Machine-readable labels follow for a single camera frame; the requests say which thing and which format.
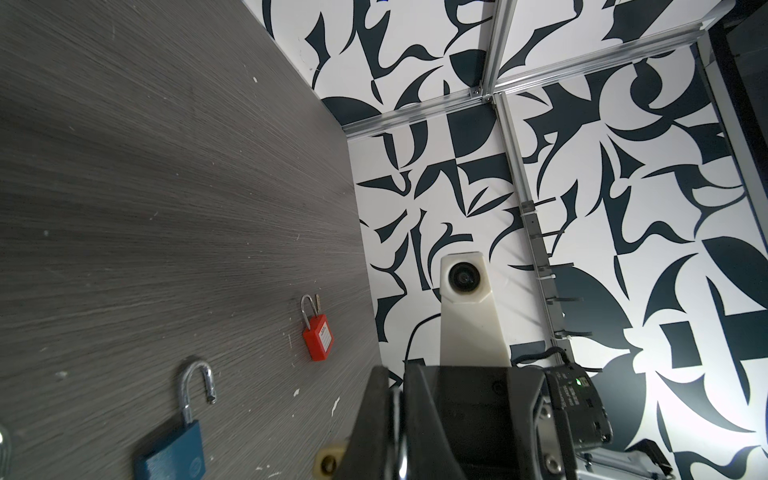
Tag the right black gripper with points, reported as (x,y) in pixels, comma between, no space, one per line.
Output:
(461,422)

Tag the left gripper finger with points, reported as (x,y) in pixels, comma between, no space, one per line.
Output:
(371,451)

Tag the brass padlock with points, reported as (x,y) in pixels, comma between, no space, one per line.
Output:
(328,459)

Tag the red padlock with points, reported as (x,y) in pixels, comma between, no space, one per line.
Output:
(317,334)

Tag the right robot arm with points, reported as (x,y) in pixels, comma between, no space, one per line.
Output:
(589,434)

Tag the blue padlock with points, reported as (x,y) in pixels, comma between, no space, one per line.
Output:
(180,454)
(5,447)

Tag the blue padlock far left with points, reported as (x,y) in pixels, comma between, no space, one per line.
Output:
(5,447)

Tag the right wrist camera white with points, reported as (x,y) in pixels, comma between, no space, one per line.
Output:
(470,330)

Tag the grey wall hook rail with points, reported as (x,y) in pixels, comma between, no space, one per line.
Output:
(558,335)

